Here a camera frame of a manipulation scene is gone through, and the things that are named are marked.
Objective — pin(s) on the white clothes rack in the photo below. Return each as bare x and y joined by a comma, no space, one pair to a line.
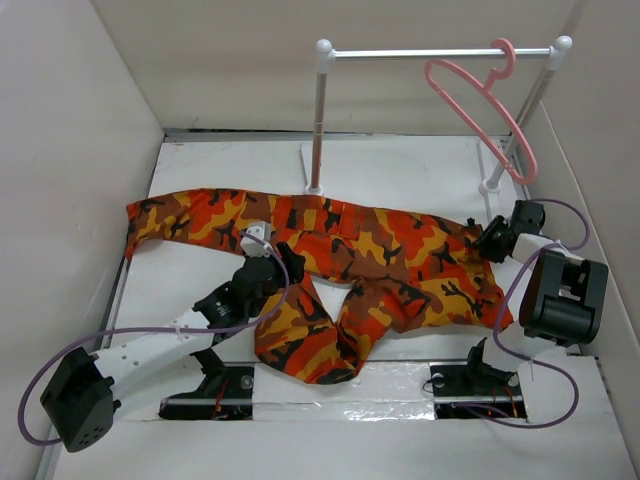
505,169

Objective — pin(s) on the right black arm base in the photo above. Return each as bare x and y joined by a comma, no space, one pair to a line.
463,389

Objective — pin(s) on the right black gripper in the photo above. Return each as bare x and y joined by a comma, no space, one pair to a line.
483,243

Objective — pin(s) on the orange camouflage trousers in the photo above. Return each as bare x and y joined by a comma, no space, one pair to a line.
368,271

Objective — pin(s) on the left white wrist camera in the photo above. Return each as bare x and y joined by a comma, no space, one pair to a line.
255,240

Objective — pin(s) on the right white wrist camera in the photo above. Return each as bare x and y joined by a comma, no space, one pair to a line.
528,217

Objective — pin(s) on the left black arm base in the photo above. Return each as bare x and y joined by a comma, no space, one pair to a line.
224,394

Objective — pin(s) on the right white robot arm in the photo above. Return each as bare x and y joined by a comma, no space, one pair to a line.
561,306

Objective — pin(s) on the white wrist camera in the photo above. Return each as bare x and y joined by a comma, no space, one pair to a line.
255,240
528,217

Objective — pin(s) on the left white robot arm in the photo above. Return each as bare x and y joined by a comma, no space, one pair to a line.
88,391

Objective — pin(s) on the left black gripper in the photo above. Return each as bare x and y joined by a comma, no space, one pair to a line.
293,261

